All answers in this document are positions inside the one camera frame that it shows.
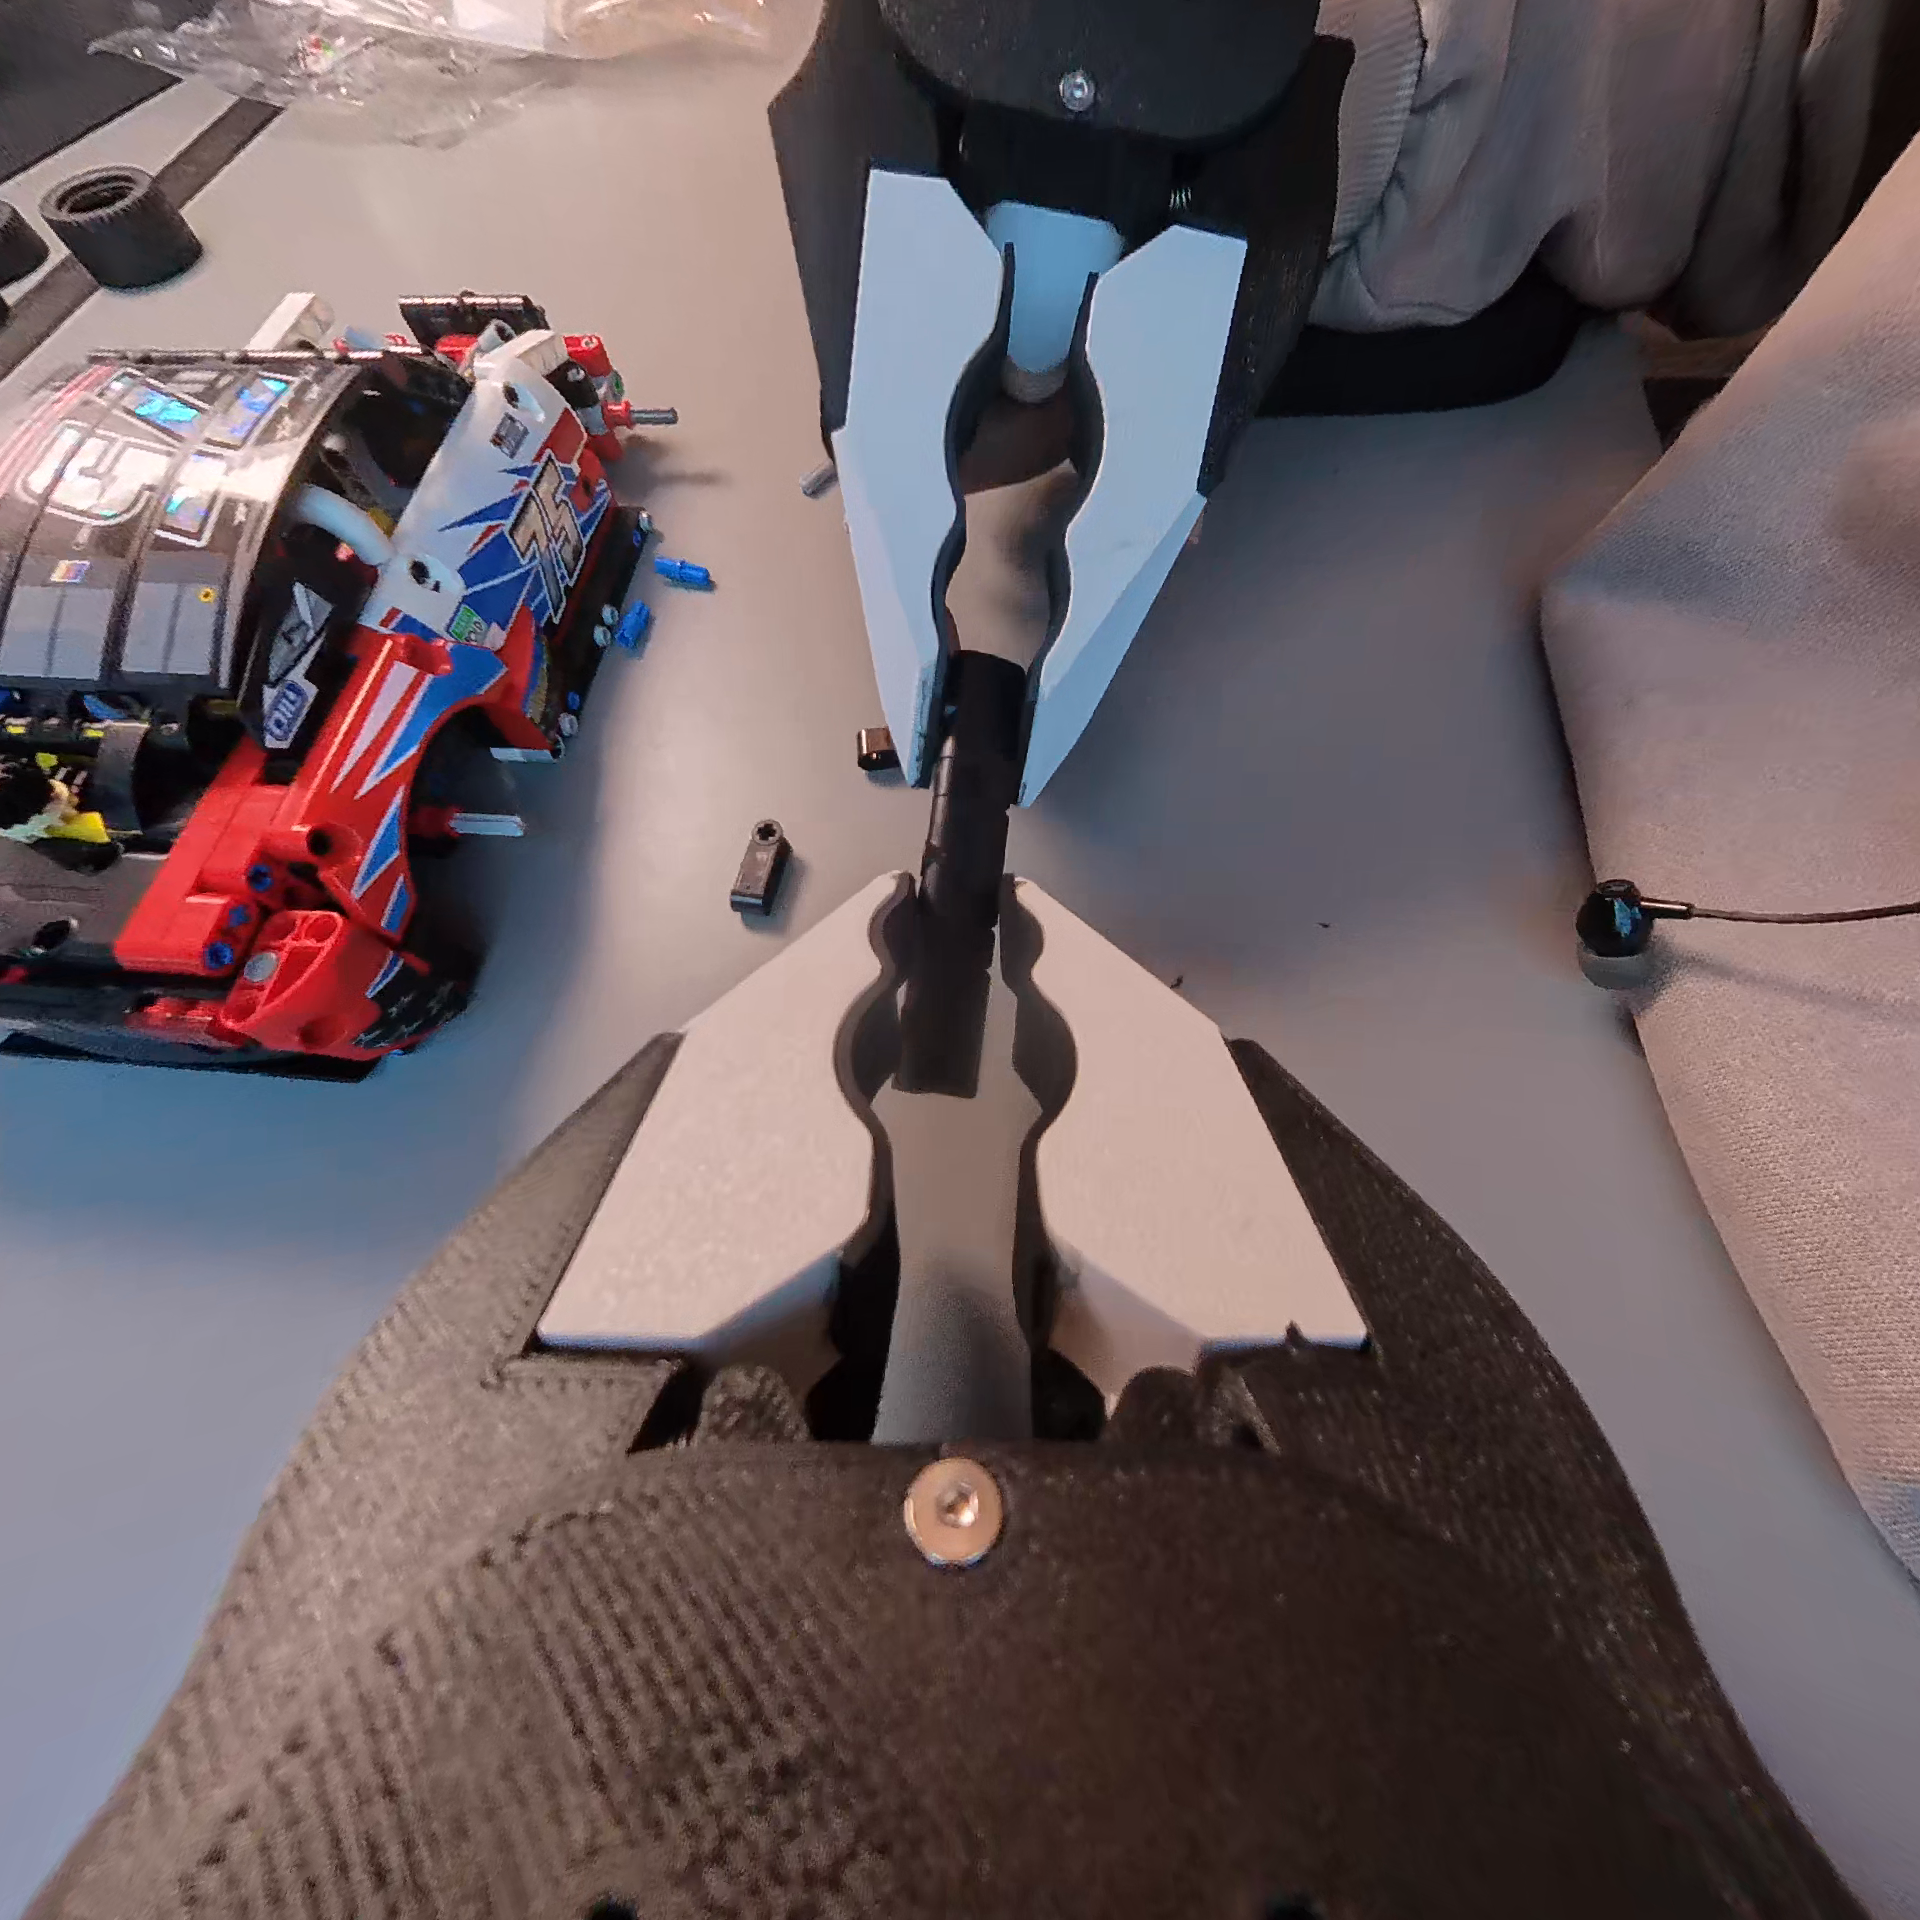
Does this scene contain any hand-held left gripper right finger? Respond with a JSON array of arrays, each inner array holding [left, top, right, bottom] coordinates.
[[997, 874, 1375, 1415]]

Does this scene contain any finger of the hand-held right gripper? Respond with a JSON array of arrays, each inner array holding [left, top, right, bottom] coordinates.
[[828, 163, 1009, 792], [1018, 223, 1255, 810]]

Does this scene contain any clear plastic bag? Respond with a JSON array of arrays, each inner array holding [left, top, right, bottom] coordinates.
[[87, 0, 824, 151]]

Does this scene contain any person's right forearm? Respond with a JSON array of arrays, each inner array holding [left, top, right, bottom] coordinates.
[[1307, 0, 1878, 334]]

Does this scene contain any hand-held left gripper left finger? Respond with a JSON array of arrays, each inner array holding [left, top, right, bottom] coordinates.
[[530, 870, 921, 1403]]

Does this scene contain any long black lego axle assembly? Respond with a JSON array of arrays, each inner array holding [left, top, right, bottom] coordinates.
[[895, 646, 1027, 1099]]

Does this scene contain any red white lego race car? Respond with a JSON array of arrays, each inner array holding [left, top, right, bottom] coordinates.
[[0, 290, 681, 1086]]

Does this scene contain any black earbud with cable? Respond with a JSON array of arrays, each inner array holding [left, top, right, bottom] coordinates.
[[1575, 880, 1920, 995]]

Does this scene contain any person's beige sweatshirt torso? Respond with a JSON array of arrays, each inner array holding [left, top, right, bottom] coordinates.
[[1541, 142, 1920, 1579]]

